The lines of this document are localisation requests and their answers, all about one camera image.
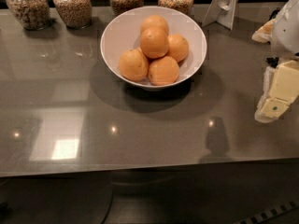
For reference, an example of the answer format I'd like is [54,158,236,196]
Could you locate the far left glass jar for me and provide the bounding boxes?
[6,0,50,30]

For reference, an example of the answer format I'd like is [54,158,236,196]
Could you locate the white ceramic bowl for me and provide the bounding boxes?
[100,6,207,91]

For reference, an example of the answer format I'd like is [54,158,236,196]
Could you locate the white folded card stand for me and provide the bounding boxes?
[202,0,238,30]

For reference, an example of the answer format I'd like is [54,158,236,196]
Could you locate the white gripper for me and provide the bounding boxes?
[251,0,299,123]

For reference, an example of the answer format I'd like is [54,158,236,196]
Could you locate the orange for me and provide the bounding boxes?
[148,56,179,86]
[140,26,169,59]
[167,34,189,63]
[119,49,149,82]
[140,15,169,34]

